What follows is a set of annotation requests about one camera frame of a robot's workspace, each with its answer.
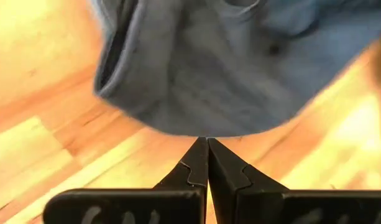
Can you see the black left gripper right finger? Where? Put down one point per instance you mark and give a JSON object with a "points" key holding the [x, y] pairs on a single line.
{"points": [[240, 199]]}

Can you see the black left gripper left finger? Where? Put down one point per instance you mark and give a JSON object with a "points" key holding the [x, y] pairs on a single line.
{"points": [[177, 199]]}

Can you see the faded blue cap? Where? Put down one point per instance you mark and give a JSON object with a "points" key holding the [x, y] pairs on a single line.
{"points": [[224, 77]]}

